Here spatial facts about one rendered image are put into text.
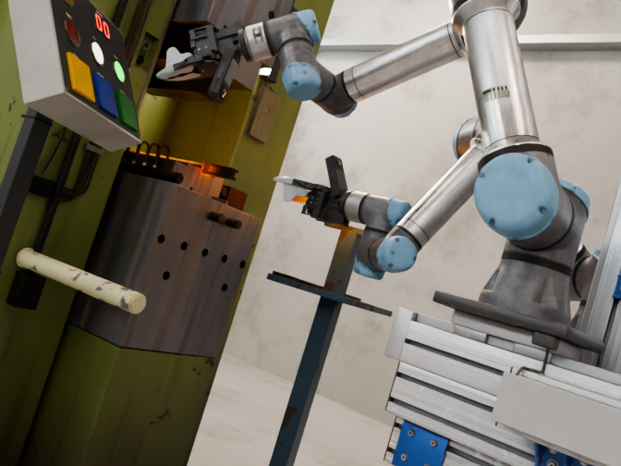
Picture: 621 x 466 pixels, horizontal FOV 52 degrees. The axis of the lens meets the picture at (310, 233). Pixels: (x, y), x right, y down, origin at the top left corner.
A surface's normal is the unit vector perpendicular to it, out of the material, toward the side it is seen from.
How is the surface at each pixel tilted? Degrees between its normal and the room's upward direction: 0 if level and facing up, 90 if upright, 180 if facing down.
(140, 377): 90
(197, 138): 90
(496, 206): 97
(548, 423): 90
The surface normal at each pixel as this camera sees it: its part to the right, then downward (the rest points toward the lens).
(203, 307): 0.79, 0.20
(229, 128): -0.54, -0.23
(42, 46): -0.15, -0.13
